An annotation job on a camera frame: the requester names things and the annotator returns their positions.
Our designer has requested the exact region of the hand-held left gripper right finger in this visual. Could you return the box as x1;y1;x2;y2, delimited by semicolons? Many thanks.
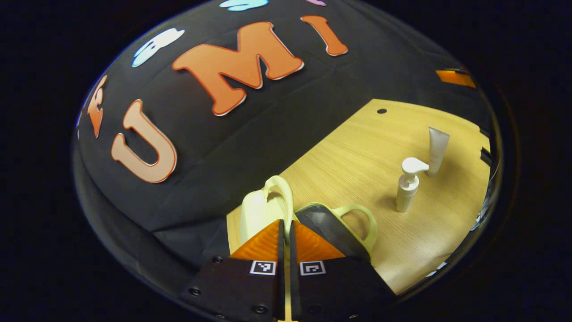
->
288;220;398;322

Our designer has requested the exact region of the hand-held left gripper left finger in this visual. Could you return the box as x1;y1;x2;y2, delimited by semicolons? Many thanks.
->
179;218;286;322

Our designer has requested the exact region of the cream yellow suitcase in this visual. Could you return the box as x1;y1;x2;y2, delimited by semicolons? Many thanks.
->
239;175;379;322

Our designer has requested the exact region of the white squeeze tube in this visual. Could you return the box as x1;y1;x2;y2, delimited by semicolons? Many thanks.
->
427;126;450;178

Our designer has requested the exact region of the white pump bottle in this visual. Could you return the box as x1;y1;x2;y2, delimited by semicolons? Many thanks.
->
395;157;430;213

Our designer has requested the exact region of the black backdrop cloth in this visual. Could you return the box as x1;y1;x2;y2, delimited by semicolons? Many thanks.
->
74;0;492;291

